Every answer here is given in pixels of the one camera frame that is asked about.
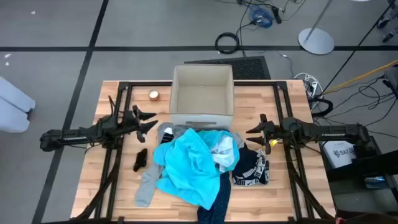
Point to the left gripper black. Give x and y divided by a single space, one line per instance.
129 123

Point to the grey fleece garment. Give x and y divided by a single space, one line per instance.
238 140

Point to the grey sweatshirt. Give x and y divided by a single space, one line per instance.
180 130

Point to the person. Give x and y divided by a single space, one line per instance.
367 219

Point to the white garment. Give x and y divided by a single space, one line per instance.
224 152

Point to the black equipment cart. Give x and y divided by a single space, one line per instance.
367 166

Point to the navy underwear with printed waistband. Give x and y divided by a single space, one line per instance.
248 168

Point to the white printed box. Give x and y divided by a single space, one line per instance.
337 154

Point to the pale foam block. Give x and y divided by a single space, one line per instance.
15 96
12 121

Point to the turquoise shirt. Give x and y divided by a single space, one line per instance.
186 165

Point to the black sock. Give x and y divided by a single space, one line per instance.
140 160

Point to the cardboard box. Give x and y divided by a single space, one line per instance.
202 102

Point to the white paper hang tag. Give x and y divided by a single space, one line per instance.
168 131

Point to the black power strip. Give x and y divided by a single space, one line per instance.
276 15

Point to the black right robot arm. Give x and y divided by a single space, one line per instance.
335 132

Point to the black ribbed floor mat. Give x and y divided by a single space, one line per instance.
248 68

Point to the black metal table frame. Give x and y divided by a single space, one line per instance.
146 83

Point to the navy dotted garment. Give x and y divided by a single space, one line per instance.
217 202

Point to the white power strip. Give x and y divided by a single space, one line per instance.
312 85

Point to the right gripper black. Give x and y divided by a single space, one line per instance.
272 129

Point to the long grey garment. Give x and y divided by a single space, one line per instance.
147 189

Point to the black wheeled base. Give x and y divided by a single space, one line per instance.
388 21

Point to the black white-striped garment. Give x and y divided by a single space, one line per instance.
167 138

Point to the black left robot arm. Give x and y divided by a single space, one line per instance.
68 137

